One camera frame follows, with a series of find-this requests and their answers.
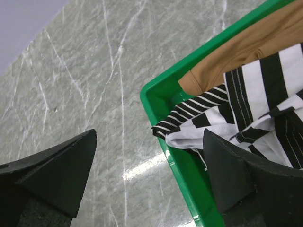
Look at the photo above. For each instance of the green plastic bin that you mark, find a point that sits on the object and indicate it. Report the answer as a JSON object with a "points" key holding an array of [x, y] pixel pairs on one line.
{"points": [[161, 95]]}

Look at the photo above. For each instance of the thin striped black tank top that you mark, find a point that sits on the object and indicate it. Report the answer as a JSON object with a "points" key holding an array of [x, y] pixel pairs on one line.
{"points": [[184, 127]]}

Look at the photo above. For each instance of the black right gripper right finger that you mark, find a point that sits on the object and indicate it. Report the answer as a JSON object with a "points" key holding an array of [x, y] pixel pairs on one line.
{"points": [[251, 191]]}

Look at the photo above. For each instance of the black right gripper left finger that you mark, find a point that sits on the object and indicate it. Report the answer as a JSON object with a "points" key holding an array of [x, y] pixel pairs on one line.
{"points": [[45, 189]]}

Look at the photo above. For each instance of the tan tank top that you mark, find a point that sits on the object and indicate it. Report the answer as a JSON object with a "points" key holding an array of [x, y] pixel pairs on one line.
{"points": [[278, 31]]}

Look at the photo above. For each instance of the wide striped black white tank top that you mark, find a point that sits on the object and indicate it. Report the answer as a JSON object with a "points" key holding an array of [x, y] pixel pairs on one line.
{"points": [[266, 99]]}

